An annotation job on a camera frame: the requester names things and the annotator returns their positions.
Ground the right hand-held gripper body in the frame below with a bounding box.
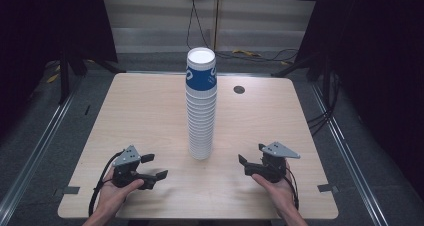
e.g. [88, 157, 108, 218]
[260, 141, 301, 184]

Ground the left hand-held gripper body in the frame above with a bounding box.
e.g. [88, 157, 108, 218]
[111, 144, 142, 189]

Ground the stack of white paper cups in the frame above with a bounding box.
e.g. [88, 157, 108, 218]
[185, 82, 218, 161]

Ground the person's right hand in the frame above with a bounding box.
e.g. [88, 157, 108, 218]
[251, 160, 298, 217]

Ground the person's left hand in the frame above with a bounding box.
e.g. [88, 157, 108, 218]
[95, 165, 145, 219]

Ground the grey tape piece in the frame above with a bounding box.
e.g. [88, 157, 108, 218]
[61, 185, 81, 196]
[316, 183, 339, 194]

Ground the yellow floor tape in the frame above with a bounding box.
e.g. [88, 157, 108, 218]
[231, 48, 263, 58]
[45, 72, 61, 84]

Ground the black metal stand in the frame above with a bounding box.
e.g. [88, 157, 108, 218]
[58, 49, 72, 106]

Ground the black curtain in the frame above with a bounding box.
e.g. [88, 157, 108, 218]
[294, 0, 424, 194]
[0, 0, 119, 144]

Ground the right hand-held gripper black cable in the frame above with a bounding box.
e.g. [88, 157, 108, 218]
[283, 165, 300, 211]

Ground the hand-held gripper black cable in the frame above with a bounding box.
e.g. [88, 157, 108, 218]
[283, 165, 300, 211]
[87, 150, 125, 218]

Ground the left hand-held gripper black cable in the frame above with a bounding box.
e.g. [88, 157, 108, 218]
[87, 150, 125, 218]

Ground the bundle of black floor cables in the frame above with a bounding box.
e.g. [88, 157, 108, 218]
[305, 70, 342, 138]

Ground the metal floor rail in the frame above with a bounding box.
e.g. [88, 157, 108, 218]
[310, 82, 390, 226]
[0, 91, 78, 218]

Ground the black hanging cable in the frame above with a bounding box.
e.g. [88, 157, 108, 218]
[185, 0, 300, 63]

